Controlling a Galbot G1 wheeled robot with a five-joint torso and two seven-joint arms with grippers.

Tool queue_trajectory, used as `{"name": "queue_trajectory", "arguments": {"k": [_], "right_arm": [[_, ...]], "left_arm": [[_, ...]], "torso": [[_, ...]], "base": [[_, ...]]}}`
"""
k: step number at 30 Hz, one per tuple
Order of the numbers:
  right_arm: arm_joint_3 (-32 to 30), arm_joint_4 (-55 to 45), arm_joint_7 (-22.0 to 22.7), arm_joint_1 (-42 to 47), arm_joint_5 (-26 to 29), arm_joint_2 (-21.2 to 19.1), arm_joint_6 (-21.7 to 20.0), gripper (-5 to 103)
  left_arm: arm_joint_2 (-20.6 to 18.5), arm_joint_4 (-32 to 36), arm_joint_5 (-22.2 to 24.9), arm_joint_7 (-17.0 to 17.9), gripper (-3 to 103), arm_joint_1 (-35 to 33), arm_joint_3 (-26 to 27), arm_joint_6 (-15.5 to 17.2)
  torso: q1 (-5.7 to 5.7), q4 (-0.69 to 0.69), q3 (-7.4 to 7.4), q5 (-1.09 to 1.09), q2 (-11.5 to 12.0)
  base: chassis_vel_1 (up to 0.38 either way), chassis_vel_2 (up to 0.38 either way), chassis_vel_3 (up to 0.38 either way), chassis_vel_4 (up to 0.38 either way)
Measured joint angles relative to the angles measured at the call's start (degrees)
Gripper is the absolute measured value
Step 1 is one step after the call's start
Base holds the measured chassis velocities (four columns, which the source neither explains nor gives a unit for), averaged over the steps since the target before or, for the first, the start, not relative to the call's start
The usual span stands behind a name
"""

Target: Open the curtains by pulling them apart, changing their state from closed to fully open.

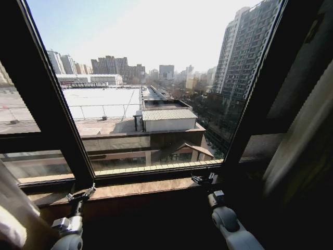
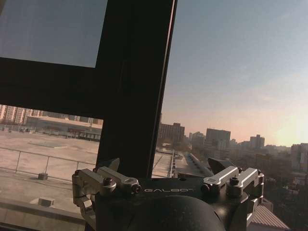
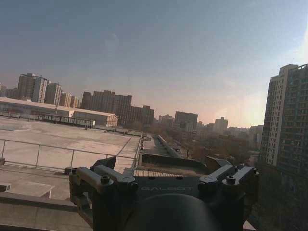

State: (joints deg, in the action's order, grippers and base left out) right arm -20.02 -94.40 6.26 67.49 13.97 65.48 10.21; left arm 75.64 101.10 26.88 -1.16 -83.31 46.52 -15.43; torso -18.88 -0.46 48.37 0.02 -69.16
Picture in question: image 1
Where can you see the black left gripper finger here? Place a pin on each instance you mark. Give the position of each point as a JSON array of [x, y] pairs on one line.
[[83, 192], [89, 195]]

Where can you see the large flat white roof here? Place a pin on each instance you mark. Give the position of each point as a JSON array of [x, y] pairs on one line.
[[101, 102]]

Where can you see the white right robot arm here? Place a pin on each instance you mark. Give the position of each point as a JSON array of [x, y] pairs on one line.
[[229, 224]]

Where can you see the tall grey tower block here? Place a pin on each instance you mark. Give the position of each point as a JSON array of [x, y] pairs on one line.
[[244, 49]]

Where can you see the white corrugated rooftop shed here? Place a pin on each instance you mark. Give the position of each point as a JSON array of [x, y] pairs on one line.
[[169, 120]]

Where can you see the pale beige curtain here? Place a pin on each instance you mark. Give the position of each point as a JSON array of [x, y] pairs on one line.
[[18, 208]]

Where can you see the dark shaded curtain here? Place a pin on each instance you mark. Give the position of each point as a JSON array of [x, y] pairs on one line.
[[301, 145]]

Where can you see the black window frame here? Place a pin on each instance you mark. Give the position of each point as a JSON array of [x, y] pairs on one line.
[[33, 86]]

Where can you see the brown stone window sill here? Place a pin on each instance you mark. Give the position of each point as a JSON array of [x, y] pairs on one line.
[[145, 186]]

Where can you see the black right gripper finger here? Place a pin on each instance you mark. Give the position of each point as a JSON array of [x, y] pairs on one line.
[[200, 181], [199, 176]]

